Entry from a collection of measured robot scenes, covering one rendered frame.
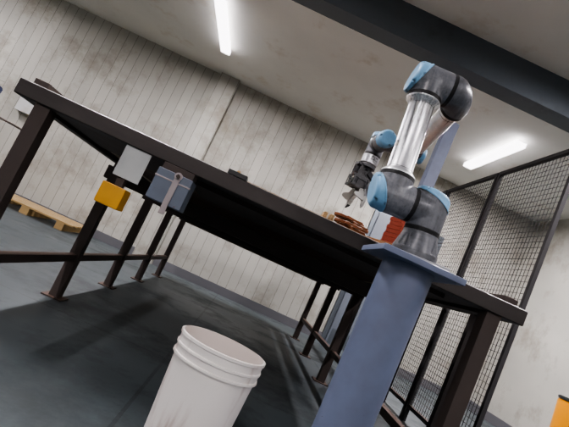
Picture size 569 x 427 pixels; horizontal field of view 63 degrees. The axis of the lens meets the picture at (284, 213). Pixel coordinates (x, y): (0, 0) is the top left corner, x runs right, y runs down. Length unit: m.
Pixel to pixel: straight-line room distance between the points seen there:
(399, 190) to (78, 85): 6.68
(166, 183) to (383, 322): 0.89
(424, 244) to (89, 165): 6.33
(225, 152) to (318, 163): 1.42
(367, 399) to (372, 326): 0.21
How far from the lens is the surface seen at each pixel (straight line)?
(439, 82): 1.66
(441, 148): 4.10
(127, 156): 1.81
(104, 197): 1.77
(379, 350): 1.47
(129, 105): 7.47
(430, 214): 1.53
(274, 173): 7.02
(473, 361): 1.95
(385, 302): 1.47
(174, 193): 1.72
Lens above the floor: 0.66
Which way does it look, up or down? 7 degrees up
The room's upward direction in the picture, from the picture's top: 25 degrees clockwise
